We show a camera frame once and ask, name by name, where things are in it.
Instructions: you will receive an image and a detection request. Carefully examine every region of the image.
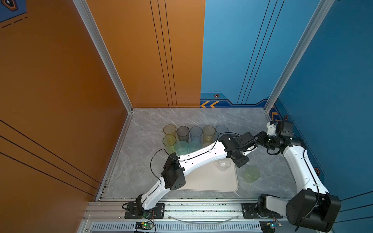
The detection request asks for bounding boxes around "clear cup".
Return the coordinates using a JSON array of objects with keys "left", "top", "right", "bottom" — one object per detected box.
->
[{"left": 218, "top": 158, "right": 231, "bottom": 172}]

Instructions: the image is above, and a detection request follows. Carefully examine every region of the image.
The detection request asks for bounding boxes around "light blue cup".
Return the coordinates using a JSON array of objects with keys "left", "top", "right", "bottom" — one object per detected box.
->
[
  {"left": 189, "top": 126, "right": 203, "bottom": 142},
  {"left": 215, "top": 124, "right": 229, "bottom": 138}
]

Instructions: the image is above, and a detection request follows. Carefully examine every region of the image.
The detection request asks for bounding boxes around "yellow tinted cup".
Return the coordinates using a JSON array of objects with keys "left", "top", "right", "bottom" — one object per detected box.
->
[{"left": 203, "top": 125, "right": 216, "bottom": 143}]

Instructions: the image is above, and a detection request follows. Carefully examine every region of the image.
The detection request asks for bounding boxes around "light green cup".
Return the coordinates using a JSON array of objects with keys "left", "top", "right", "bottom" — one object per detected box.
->
[{"left": 243, "top": 166, "right": 260, "bottom": 183}]

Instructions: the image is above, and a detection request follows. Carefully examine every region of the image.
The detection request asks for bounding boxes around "teal textured cup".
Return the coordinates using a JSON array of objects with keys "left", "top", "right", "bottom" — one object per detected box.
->
[
  {"left": 175, "top": 140, "right": 189, "bottom": 156},
  {"left": 188, "top": 140, "right": 202, "bottom": 152}
]

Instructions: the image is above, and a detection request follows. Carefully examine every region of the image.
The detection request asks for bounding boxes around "green tinted cup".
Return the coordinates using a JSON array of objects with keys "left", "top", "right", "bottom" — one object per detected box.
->
[{"left": 162, "top": 135, "right": 177, "bottom": 154}]

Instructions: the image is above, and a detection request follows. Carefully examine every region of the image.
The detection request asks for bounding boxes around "teal textured cup front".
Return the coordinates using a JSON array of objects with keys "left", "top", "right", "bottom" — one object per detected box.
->
[{"left": 188, "top": 140, "right": 202, "bottom": 152}]

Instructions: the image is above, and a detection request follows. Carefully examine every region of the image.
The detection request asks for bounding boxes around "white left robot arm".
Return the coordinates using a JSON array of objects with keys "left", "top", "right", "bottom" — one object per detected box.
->
[{"left": 136, "top": 132, "right": 258, "bottom": 216}]

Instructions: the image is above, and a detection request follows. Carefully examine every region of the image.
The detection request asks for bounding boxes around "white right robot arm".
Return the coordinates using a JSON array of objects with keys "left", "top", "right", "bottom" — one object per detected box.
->
[{"left": 256, "top": 120, "right": 342, "bottom": 233}]

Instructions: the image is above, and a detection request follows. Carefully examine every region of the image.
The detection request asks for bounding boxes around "cream rectangular tray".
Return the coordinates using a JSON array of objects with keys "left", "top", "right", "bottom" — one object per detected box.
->
[{"left": 180, "top": 161, "right": 239, "bottom": 192}]

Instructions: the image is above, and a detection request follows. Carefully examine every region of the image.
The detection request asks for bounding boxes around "grey smoked cup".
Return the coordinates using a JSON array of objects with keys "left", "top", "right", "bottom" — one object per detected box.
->
[{"left": 176, "top": 126, "right": 190, "bottom": 143}]

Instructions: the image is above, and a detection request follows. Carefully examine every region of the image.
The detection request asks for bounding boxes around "yellow-brown tinted cup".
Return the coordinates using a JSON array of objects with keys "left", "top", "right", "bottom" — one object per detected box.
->
[{"left": 163, "top": 124, "right": 177, "bottom": 137}]

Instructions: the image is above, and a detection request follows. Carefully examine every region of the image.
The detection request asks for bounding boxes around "right circuit board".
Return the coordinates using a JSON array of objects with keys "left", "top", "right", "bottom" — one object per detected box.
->
[{"left": 259, "top": 221, "right": 279, "bottom": 233}]

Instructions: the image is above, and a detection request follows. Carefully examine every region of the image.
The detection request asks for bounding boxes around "left green circuit board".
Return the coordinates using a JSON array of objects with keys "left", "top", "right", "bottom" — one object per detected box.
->
[{"left": 134, "top": 221, "right": 155, "bottom": 233}]

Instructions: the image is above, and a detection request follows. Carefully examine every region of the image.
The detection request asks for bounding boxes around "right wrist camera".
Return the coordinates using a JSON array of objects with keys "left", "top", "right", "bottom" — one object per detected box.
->
[{"left": 266, "top": 120, "right": 277, "bottom": 136}]

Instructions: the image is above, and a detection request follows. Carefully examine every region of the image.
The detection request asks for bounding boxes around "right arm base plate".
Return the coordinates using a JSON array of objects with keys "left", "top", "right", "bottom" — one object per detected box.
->
[{"left": 241, "top": 203, "right": 283, "bottom": 219}]

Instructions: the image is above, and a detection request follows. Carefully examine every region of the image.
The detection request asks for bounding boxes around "aluminium front rail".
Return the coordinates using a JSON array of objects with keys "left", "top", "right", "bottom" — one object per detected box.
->
[{"left": 76, "top": 199, "right": 334, "bottom": 233}]

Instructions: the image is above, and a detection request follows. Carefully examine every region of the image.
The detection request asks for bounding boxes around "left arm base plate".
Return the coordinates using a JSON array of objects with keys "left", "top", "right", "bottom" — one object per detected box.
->
[{"left": 122, "top": 203, "right": 165, "bottom": 219}]

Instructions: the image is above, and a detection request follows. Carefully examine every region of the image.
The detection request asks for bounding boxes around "right aluminium corner post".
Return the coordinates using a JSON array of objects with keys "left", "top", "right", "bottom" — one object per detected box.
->
[{"left": 264, "top": 0, "right": 335, "bottom": 114}]

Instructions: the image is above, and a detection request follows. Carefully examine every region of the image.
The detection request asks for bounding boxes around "aluminium corner post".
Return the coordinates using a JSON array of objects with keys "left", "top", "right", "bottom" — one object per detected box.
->
[
  {"left": 73, "top": 0, "right": 133, "bottom": 114},
  {"left": 264, "top": 0, "right": 335, "bottom": 114}
]

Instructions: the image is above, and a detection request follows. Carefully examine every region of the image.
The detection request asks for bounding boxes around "left aluminium corner post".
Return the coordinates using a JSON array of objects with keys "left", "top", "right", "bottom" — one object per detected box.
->
[{"left": 73, "top": 0, "right": 133, "bottom": 114}]

